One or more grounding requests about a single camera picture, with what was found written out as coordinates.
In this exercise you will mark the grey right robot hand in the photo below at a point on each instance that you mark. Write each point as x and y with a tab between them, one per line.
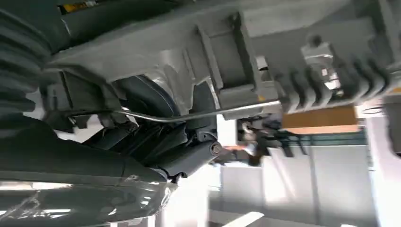
78	188

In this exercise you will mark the person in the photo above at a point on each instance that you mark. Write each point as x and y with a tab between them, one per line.
269	137

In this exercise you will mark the wooden board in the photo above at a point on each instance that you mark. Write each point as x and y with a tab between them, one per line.
319	120

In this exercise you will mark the white partition wall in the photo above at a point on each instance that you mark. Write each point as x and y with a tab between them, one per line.
297	188

